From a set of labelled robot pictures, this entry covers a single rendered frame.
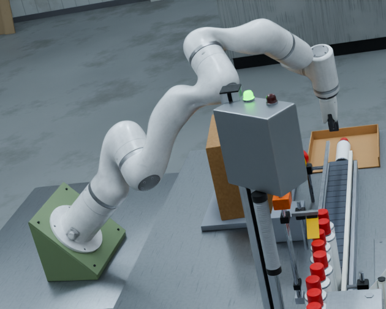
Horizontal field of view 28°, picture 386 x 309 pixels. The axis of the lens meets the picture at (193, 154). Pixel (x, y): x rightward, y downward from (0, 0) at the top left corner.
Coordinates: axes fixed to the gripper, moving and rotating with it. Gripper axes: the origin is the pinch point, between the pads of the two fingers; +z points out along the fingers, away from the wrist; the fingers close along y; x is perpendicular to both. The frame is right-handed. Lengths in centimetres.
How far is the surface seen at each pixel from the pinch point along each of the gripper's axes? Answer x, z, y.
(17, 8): -499, 347, -703
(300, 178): 0, -52, 73
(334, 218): -0.7, 6.1, 35.6
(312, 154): -12.0, 30.5, -18.0
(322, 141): -8.9, 34.3, -28.5
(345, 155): 1.3, 21.2, -6.6
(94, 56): -297, 280, -461
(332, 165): -3.1, 19.1, -0.3
